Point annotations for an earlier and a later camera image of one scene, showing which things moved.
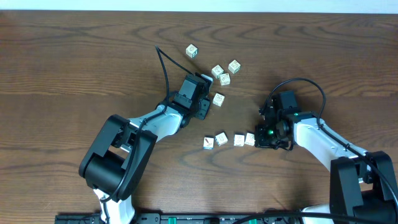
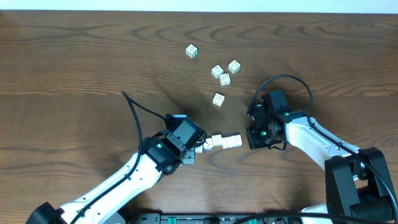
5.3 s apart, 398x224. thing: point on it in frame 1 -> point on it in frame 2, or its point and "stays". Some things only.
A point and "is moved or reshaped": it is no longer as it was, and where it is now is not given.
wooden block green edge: (234, 66) stays
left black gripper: (204, 106) -> (189, 155)
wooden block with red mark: (208, 143) stays
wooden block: (217, 70) stays
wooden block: (221, 139) is moved or reshaped
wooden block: (217, 99) stays
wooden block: (224, 79) stays
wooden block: (239, 140) -> (227, 142)
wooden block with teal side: (191, 51) stays
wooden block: (250, 139) is moved or reshaped
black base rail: (181, 218) stays
